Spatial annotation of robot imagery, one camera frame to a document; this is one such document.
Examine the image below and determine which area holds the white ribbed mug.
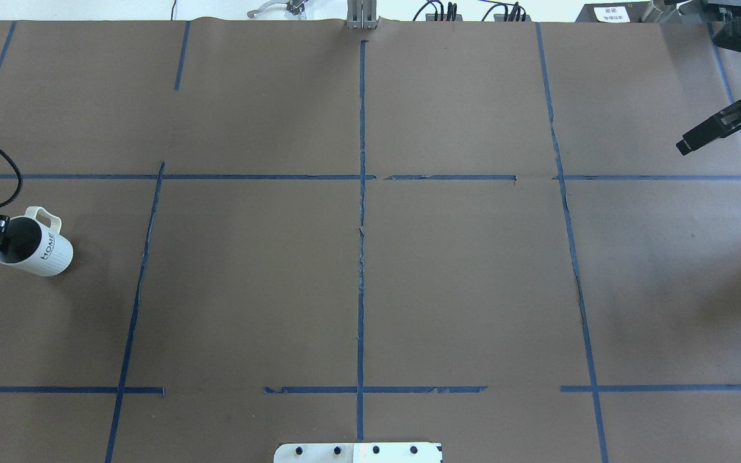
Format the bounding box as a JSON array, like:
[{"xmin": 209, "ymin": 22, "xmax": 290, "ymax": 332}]
[{"xmin": 0, "ymin": 206, "xmax": 74, "ymax": 277}]

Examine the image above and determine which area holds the green handled reacher grabber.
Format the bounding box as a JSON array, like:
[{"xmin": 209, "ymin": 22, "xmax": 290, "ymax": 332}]
[{"xmin": 247, "ymin": 0, "xmax": 310, "ymax": 19}]

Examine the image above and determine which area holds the aluminium frame post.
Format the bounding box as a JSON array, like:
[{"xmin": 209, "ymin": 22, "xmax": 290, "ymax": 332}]
[{"xmin": 346, "ymin": 0, "xmax": 379, "ymax": 30}]

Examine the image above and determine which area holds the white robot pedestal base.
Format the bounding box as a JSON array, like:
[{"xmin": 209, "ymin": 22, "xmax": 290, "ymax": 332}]
[{"xmin": 273, "ymin": 442, "xmax": 444, "ymax": 462}]

